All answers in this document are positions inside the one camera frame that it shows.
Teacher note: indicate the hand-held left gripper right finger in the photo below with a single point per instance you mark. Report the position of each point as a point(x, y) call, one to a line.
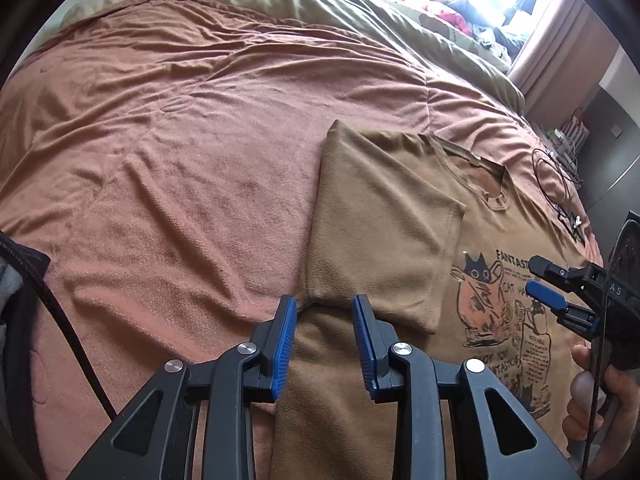
point(364, 345)

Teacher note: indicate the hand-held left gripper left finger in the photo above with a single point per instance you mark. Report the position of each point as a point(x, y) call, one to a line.
point(285, 340)

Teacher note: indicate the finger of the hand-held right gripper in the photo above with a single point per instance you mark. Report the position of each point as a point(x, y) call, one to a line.
point(547, 295)
point(550, 267)

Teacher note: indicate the tan brown towel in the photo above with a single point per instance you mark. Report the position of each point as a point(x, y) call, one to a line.
point(380, 220)

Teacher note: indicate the person's right hand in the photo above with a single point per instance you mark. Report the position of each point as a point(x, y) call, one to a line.
point(582, 395)

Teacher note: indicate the white nightstand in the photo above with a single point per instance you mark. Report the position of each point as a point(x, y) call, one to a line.
point(572, 132)

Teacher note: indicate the orange-brown fleece blanket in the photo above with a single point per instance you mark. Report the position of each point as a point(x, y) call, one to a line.
point(175, 160)

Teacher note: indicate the pink curtain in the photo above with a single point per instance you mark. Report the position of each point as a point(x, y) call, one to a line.
point(560, 50)

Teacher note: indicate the cream bear-print bedding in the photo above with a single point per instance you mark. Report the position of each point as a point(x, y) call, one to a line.
point(475, 45)

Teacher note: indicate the red plush toy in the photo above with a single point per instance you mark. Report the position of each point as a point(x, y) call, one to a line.
point(450, 17)

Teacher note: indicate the grey clothing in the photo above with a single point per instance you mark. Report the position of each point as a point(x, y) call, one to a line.
point(10, 310)

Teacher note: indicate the pale green pillow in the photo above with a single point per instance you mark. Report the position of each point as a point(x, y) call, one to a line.
point(325, 15)

